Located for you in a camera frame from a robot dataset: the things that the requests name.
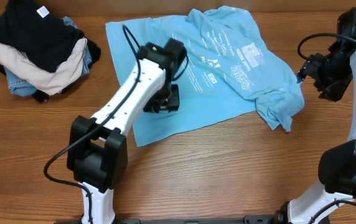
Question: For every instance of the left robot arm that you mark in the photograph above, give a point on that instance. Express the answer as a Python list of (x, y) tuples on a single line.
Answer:
[(99, 156)]

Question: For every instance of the black garment on pile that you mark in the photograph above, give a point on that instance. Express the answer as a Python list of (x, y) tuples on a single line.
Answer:
[(46, 41)]

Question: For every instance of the black garment under pile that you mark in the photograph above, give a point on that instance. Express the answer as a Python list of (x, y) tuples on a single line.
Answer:
[(94, 51)]

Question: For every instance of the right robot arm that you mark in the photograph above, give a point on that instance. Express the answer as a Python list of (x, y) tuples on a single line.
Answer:
[(336, 184)]

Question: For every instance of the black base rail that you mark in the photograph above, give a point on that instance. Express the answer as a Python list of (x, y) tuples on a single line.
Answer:
[(190, 221)]

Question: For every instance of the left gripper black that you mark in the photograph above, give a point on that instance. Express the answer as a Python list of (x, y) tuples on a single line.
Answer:
[(172, 101)]

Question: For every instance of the light blue printed t-shirt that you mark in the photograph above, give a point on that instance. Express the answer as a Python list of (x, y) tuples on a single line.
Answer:
[(229, 71)]

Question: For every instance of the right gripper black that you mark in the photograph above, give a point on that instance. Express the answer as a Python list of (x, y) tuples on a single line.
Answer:
[(310, 72)]

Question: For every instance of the cream white garment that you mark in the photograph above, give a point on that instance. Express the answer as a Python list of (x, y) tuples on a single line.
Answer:
[(49, 82)]

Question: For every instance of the blue denim jeans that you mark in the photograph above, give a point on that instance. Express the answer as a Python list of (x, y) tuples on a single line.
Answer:
[(42, 53)]

